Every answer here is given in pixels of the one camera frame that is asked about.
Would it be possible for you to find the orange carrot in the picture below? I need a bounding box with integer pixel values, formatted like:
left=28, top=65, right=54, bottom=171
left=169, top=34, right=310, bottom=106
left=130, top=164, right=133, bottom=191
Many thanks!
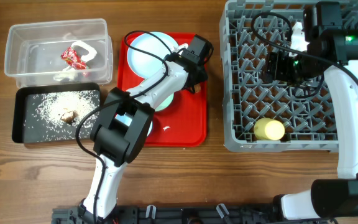
left=194, top=83, right=201, bottom=93

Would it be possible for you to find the green bowl with rice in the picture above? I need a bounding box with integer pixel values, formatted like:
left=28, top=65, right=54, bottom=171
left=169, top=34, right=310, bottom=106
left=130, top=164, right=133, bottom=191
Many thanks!
left=155, top=94, right=174, bottom=112

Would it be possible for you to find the yellow plastic cup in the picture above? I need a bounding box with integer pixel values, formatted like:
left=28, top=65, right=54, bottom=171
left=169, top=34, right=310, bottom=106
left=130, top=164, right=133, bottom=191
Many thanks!
left=254, top=118, right=285, bottom=141

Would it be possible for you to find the red snack wrapper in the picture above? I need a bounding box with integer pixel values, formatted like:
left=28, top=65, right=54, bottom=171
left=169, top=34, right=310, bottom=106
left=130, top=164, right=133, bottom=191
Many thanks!
left=60, top=47, right=88, bottom=70

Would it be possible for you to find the dark food scrap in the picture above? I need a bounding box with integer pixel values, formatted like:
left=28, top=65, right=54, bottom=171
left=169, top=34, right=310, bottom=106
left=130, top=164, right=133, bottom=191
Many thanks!
left=60, top=111, right=77, bottom=124

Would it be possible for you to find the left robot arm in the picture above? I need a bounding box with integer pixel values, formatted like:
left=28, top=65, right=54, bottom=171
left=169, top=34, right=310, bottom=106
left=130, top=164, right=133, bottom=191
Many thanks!
left=79, top=49, right=211, bottom=223

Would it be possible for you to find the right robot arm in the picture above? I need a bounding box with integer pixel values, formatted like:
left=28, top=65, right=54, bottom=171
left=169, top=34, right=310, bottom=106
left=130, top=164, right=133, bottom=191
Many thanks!
left=263, top=1, right=358, bottom=220

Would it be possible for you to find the grey dishwasher rack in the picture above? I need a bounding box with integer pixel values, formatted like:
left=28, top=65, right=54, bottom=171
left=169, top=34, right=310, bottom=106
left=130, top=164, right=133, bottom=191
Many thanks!
left=219, top=0, right=358, bottom=153

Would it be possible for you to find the red serving tray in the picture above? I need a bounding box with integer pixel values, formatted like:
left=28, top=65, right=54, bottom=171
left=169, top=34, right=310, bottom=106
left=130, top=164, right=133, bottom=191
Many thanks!
left=117, top=32, right=208, bottom=147

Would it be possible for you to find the light blue plate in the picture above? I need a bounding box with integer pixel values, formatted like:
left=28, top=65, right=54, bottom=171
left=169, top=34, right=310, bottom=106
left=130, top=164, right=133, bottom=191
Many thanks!
left=127, top=32, right=178, bottom=79

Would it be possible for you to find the light blue bowl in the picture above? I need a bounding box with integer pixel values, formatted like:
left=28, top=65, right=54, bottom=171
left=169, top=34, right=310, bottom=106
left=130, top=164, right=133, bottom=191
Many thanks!
left=115, top=113, right=153, bottom=136

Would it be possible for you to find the black tray bin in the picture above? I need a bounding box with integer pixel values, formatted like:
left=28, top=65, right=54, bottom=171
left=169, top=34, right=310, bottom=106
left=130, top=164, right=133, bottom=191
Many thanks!
left=12, top=83, right=100, bottom=144

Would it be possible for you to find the spilled rice pile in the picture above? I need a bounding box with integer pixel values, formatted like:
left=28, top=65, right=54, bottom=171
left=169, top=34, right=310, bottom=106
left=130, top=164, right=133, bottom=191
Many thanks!
left=23, top=90, right=99, bottom=143

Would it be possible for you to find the clear plastic bin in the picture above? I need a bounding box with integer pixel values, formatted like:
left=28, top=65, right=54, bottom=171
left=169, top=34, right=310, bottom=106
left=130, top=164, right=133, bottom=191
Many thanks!
left=4, top=19, right=113, bottom=88

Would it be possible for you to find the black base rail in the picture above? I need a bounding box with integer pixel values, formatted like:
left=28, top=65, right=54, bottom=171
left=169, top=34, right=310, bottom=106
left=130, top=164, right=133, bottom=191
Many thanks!
left=51, top=203, right=279, bottom=224

